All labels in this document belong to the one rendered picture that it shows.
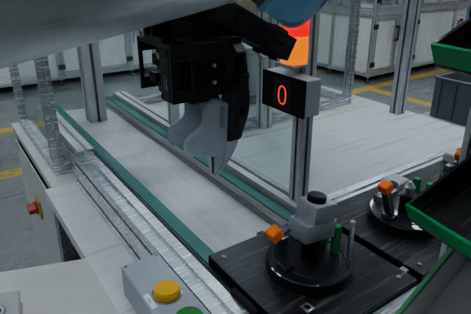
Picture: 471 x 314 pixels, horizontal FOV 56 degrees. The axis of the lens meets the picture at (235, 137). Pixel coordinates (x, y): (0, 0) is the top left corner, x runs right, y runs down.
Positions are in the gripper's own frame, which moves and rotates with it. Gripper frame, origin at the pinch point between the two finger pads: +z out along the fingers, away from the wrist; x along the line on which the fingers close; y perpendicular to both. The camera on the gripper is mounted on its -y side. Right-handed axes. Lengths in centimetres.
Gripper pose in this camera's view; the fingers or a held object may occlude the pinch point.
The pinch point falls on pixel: (221, 161)
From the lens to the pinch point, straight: 48.6
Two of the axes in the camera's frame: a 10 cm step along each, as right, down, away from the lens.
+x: 5.7, 3.0, -7.7
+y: -8.2, 2.1, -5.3
